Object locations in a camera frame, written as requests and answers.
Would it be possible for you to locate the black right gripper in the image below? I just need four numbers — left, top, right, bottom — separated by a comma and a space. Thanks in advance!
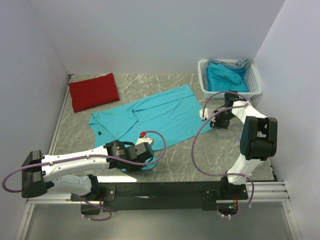
209, 110, 236, 131

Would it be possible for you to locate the light blue t-shirt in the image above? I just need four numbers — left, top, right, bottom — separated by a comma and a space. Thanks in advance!
88, 84, 212, 173

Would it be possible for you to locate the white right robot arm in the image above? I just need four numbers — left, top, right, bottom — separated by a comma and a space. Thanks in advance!
210, 91, 278, 200

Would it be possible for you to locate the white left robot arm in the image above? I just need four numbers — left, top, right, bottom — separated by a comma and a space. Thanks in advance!
21, 137, 154, 201

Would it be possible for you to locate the blue t-shirt in basket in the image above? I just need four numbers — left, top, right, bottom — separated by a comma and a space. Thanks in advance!
206, 62, 249, 93

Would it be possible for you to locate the white plastic laundry basket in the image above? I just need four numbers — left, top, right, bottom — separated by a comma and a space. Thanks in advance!
197, 59, 263, 99

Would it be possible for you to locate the grey t-shirt in basket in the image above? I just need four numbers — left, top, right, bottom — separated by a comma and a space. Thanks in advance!
208, 58, 252, 70

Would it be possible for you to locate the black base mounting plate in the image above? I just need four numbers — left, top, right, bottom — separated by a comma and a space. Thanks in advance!
69, 179, 251, 213

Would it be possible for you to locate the folded red t-shirt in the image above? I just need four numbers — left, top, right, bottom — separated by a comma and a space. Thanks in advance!
69, 73, 120, 113

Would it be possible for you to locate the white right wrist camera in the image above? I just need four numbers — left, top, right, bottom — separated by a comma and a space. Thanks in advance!
199, 108, 213, 121

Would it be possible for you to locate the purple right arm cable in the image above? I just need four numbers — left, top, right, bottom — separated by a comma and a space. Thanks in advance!
191, 91, 255, 219

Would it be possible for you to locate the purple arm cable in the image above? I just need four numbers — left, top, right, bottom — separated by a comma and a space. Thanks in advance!
191, 91, 255, 219
1, 129, 167, 222

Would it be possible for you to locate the aluminium frame rail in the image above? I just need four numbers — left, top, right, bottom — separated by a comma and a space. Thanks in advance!
25, 181, 290, 205

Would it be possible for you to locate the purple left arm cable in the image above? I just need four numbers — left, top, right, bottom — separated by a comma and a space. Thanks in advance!
1, 129, 167, 222

